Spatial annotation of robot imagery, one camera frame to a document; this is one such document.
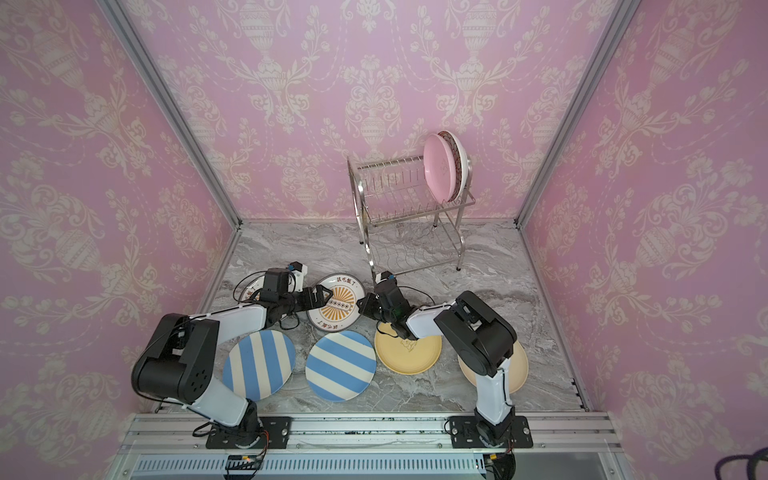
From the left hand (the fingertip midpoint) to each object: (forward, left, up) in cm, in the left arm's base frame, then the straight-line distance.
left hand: (323, 295), depth 94 cm
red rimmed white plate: (+4, +25, -4) cm, 26 cm away
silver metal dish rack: (+35, -26, -4) cm, 44 cm away
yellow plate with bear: (-17, -26, -4) cm, 32 cm away
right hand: (-2, -11, 0) cm, 11 cm away
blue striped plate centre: (-20, -7, -5) cm, 22 cm away
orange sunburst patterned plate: (-4, -6, -2) cm, 8 cm away
